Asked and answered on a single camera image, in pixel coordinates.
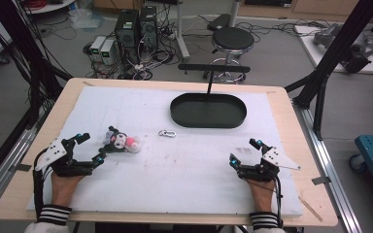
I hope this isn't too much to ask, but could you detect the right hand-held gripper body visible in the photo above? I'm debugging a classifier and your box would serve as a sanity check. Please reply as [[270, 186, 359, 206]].
[[237, 146, 302, 183]]

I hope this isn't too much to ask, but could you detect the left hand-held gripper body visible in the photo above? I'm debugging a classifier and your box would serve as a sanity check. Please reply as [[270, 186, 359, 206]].
[[33, 138, 95, 178]]

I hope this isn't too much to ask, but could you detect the black and pink plush toy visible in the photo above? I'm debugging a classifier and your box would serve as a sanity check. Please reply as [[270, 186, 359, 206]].
[[100, 125, 142, 154]]

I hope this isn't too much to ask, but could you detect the silver carabiner key ring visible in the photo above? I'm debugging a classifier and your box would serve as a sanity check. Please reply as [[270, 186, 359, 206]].
[[157, 129, 178, 138]]

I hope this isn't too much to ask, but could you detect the person's left hand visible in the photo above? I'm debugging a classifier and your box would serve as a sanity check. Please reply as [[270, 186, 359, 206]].
[[51, 172, 85, 208]]

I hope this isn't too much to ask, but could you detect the person's right hand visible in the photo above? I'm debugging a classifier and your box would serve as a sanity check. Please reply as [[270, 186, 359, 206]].
[[246, 178, 278, 215]]

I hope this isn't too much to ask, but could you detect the grey tape strip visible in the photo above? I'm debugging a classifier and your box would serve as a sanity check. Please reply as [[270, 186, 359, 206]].
[[311, 176, 332, 186], [8, 163, 33, 173]]

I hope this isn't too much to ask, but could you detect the black oval tray hanger stand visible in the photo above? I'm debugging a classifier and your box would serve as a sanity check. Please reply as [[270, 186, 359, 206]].
[[169, 63, 252, 129]]

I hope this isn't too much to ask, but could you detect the thin wooden stick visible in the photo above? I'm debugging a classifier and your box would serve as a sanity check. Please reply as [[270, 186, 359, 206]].
[[297, 195, 323, 223]]

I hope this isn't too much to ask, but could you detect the white power supply unit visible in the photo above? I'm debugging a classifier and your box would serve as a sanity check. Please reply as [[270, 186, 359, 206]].
[[100, 38, 117, 66], [89, 35, 107, 62]]

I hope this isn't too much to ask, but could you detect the white floor platform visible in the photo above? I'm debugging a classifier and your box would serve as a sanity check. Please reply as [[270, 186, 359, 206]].
[[293, 24, 373, 76]]

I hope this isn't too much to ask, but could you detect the black round stool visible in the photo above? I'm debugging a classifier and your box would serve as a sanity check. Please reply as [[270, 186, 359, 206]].
[[203, 26, 255, 83]]

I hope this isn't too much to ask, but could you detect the black computer tower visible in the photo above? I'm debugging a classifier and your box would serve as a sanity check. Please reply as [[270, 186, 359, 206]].
[[139, 5, 160, 50], [114, 9, 141, 65]]

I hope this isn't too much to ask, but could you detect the clear plastic bag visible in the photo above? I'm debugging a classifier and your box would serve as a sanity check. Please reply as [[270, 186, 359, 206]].
[[68, 8, 105, 31]]

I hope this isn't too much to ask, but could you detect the black flat device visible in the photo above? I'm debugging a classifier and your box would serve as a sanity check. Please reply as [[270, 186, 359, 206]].
[[207, 13, 232, 32]]

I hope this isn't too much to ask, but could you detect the white metal stand leg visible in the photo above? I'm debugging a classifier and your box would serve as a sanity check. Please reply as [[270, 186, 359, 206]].
[[174, 0, 191, 63]]

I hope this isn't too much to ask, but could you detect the grey machine on platform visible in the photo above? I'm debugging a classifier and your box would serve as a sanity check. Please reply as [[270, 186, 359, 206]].
[[313, 22, 373, 74]]

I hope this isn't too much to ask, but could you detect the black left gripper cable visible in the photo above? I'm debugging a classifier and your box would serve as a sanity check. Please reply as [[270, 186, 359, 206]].
[[32, 149, 48, 221]]

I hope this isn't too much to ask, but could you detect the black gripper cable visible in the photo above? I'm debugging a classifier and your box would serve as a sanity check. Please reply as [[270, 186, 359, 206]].
[[271, 176, 285, 227], [32, 149, 48, 221]]

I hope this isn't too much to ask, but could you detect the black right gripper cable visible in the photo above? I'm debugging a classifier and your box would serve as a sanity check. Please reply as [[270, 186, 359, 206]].
[[271, 176, 285, 227]]

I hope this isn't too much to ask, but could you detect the aluminium rail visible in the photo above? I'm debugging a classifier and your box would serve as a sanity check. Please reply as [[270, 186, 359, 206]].
[[292, 96, 364, 233], [0, 106, 54, 213]]

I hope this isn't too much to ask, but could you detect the tangle of floor cables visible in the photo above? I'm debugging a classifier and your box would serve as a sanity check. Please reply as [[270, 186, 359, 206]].
[[83, 6, 188, 82]]

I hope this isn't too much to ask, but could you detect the black metal frame post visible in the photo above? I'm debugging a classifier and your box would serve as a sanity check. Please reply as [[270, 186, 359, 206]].
[[285, 0, 373, 141], [0, 0, 73, 130]]

